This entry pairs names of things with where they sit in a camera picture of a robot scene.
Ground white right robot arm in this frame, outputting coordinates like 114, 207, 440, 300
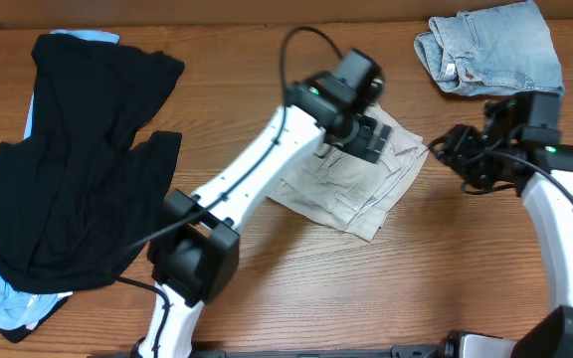
429, 91, 573, 357

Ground light blue denim shorts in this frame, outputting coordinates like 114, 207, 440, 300
414, 1, 565, 96

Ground black garment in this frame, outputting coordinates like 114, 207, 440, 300
0, 33, 187, 344

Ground beige shorts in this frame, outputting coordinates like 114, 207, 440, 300
269, 104, 428, 242

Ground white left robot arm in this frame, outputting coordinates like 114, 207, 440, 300
130, 71, 391, 357

